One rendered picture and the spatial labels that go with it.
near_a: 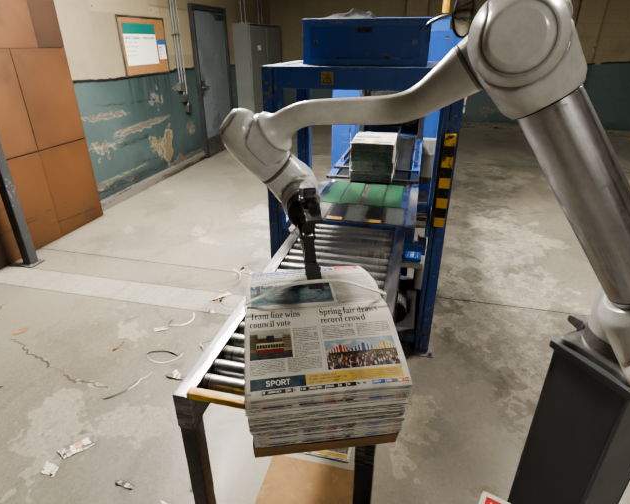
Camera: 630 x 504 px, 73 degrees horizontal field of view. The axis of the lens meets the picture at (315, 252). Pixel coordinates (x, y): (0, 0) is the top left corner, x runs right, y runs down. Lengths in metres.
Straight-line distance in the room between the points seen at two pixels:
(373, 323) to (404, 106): 0.45
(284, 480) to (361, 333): 1.30
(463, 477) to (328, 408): 1.40
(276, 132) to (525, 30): 0.53
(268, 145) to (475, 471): 1.67
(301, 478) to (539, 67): 1.76
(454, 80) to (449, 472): 1.65
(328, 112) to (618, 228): 0.57
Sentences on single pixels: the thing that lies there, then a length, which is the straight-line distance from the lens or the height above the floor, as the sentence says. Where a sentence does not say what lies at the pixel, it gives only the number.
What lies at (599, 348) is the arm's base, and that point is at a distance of 1.17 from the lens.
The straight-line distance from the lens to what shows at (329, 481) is 2.04.
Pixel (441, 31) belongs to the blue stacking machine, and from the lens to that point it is 4.42.
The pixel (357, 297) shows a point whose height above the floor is 1.18.
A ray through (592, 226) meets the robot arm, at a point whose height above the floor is 1.39.
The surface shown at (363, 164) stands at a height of 0.91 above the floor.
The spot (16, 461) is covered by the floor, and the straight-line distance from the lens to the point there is 2.47.
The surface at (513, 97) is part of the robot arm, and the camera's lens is 0.74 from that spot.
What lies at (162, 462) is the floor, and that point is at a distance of 2.19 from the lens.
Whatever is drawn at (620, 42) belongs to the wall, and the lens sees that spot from 10.11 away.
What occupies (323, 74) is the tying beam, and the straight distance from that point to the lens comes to 2.16.
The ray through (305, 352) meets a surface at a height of 1.16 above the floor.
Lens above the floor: 1.65
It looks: 26 degrees down
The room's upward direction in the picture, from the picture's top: straight up
